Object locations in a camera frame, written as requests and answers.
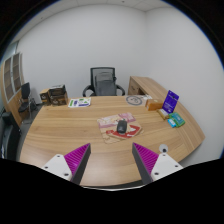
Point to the black mesh office chair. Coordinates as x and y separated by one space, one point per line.
103 82

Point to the green box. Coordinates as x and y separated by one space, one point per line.
178 120

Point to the round grey coaster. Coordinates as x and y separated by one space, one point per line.
134 100

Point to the yellow small box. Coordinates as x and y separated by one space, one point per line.
163 114

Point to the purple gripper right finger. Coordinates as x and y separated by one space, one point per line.
153 166

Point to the black chair at left edge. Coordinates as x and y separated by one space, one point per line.
10 134

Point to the white green leaflet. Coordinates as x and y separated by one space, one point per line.
79 102

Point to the illustrated cork mouse pad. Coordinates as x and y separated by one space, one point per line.
108 127

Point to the brown cardboard box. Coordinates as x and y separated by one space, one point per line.
153 104

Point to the wooden office desk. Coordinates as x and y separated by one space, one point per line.
61 129

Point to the wooden shelf cabinet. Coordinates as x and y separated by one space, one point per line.
11 81

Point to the dark brown box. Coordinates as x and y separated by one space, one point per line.
58 95

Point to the blue small box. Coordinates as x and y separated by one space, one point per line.
171 122

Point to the purple standing card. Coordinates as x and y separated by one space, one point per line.
170 102

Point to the black side chair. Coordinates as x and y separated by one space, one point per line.
27 102

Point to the black computer mouse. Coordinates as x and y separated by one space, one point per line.
122 126

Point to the small brown box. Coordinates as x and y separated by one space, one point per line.
44 95

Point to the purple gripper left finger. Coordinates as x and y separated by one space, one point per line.
71 166

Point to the desk cable grommet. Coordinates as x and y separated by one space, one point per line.
163 148

